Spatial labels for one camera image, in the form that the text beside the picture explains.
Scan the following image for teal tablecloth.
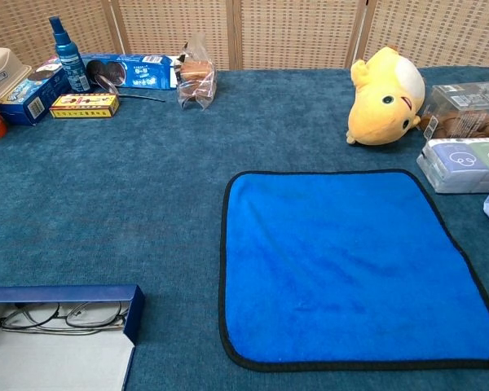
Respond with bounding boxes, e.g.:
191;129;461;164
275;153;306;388
0;64;489;391

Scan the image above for wicker folding screen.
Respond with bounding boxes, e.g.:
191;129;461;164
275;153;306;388
0;0;489;71

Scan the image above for clear box brown snacks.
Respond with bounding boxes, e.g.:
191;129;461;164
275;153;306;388
419;81;489;142

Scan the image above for yellow plush toy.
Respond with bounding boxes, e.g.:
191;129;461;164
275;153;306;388
345;45;427;147

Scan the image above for long blue Oreo box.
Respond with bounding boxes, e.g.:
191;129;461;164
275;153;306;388
80;53;184;90

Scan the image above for blue glasses case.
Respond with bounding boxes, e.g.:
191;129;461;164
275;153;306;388
0;283;146;391

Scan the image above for small yellow red box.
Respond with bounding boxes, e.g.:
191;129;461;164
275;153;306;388
49;93;121;120

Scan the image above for blue microfiber cloth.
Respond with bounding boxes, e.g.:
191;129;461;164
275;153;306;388
218;168;489;372

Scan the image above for bread in clear bag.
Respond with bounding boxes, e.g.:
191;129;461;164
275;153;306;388
175;31;218;112

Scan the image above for beige lunch box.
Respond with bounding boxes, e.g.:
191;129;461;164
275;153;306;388
0;46;33;103

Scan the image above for multicolour tissue pack row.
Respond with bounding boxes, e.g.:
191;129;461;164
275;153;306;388
416;137;489;195

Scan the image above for short blue Oreo box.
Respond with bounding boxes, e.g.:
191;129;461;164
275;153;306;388
0;56;71;126

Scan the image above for blue spray bottle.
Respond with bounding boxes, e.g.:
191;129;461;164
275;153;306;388
48;15;91;93

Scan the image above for metal spoon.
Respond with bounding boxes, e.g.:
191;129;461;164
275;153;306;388
92;72;167;103

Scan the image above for thin-framed eyeglasses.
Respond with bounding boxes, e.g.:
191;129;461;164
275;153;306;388
0;300;130;332

